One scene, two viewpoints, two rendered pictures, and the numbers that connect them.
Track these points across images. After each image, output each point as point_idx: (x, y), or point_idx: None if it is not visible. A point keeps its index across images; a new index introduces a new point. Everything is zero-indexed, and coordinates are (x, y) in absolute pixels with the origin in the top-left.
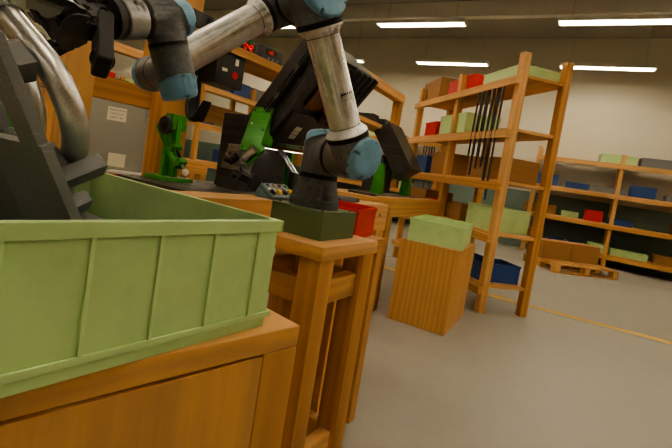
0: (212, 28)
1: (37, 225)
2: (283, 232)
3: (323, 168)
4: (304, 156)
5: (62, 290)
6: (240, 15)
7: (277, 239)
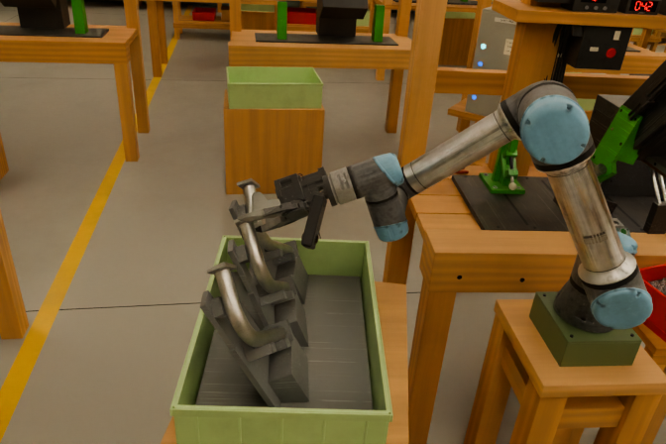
0: (446, 150)
1: (209, 411)
2: (534, 333)
3: None
4: (576, 259)
5: (228, 435)
6: (478, 133)
7: (517, 344)
